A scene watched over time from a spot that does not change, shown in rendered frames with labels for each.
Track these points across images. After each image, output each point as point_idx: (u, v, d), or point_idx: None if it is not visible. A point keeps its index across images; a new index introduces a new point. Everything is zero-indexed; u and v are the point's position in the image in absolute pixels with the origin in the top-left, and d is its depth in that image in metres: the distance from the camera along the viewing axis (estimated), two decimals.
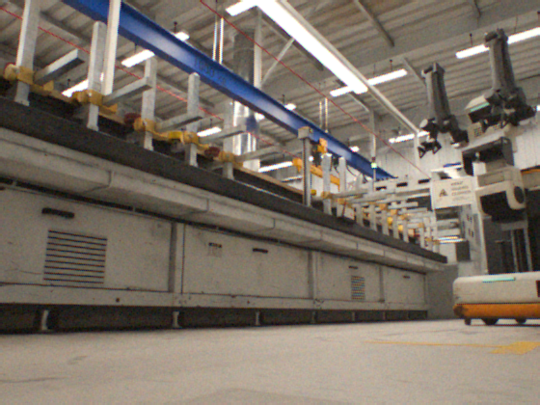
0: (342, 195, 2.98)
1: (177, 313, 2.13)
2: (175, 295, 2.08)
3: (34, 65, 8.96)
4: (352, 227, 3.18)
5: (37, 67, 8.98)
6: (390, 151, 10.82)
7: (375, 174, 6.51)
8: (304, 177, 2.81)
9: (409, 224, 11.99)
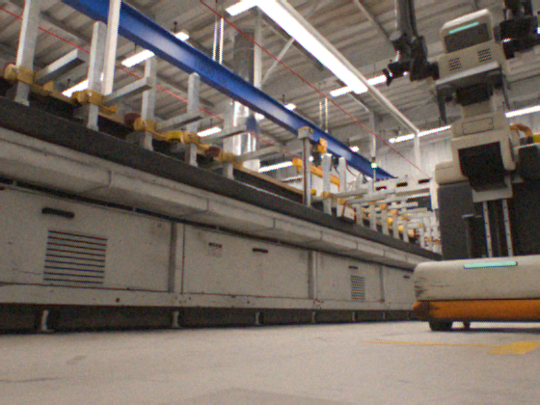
0: (342, 195, 2.98)
1: (177, 313, 2.13)
2: (175, 295, 2.08)
3: (34, 65, 8.96)
4: (352, 227, 3.18)
5: (37, 67, 8.98)
6: (390, 151, 10.82)
7: (375, 174, 6.51)
8: (304, 177, 2.81)
9: (409, 224, 11.99)
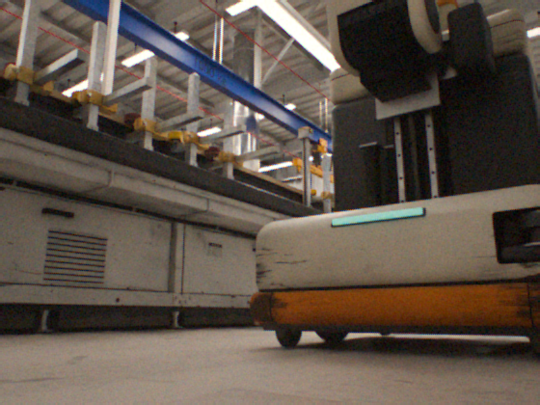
0: None
1: (177, 313, 2.13)
2: (175, 295, 2.08)
3: (34, 65, 8.96)
4: None
5: (37, 67, 8.98)
6: None
7: None
8: (304, 177, 2.81)
9: None
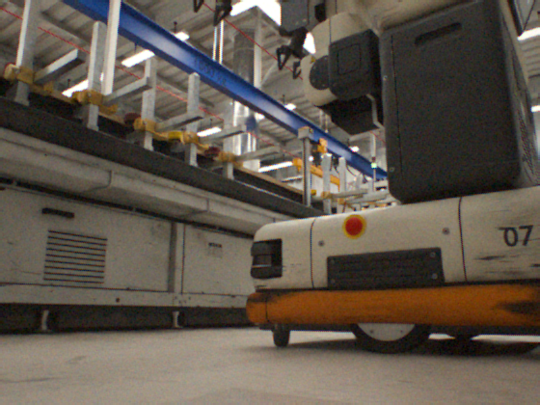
0: (342, 195, 2.98)
1: (177, 313, 2.13)
2: (175, 295, 2.08)
3: (34, 65, 8.96)
4: None
5: (37, 67, 8.98)
6: None
7: (375, 174, 6.51)
8: (304, 177, 2.81)
9: None
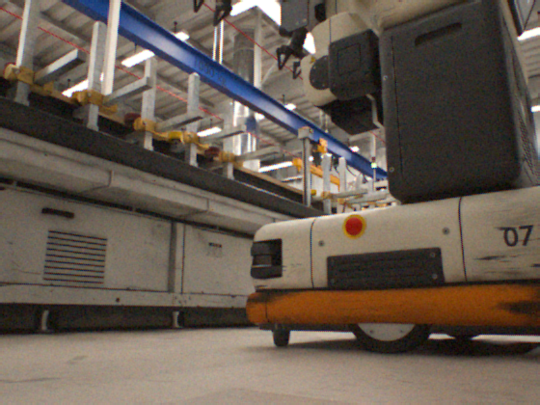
0: (342, 195, 2.98)
1: (177, 313, 2.13)
2: (175, 295, 2.08)
3: (34, 65, 8.96)
4: None
5: (37, 67, 8.98)
6: None
7: (375, 174, 6.51)
8: (304, 177, 2.81)
9: None
